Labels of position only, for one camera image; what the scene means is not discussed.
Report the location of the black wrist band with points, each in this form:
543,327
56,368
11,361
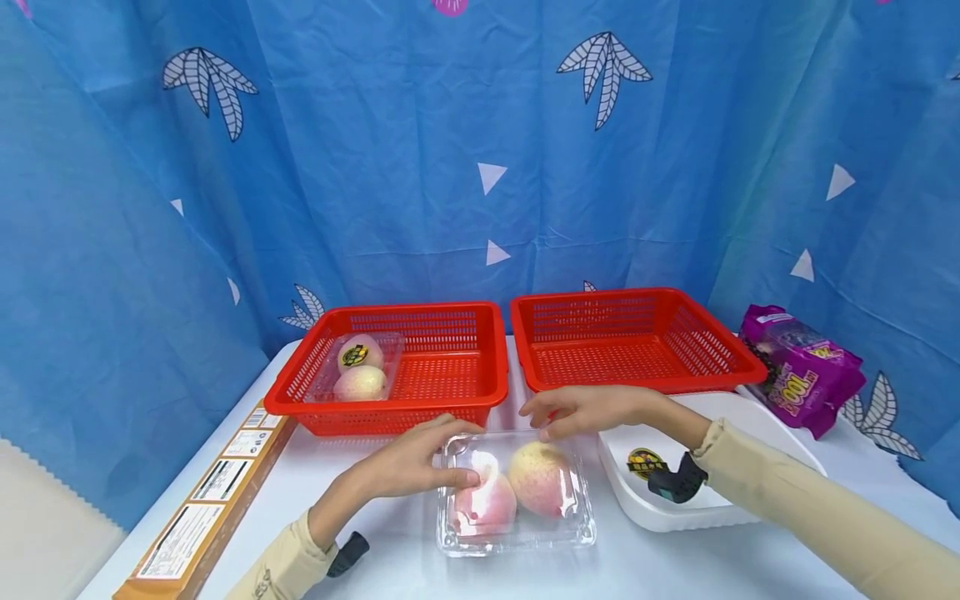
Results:
679,481
349,553

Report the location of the pink white apple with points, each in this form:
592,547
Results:
484,504

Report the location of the red plastic basket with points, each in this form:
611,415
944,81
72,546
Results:
630,358
450,379

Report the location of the clear clamshell fruit box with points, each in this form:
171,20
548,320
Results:
394,350
525,533

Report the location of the yellow pink apple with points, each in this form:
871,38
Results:
541,479

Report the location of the purple snack bag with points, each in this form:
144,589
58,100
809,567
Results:
806,375

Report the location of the person's right hand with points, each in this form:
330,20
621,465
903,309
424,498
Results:
622,408

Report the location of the pale pink apple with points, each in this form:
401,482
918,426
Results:
361,385

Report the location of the white plastic tray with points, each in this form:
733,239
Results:
724,408

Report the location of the pale apple with sticker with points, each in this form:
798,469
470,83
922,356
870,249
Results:
361,352

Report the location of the long brown cardboard box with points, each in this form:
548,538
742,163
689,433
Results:
217,492

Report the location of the round black yellow sticker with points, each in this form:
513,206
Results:
645,461

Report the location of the person's left hand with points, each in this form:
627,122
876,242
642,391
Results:
405,467

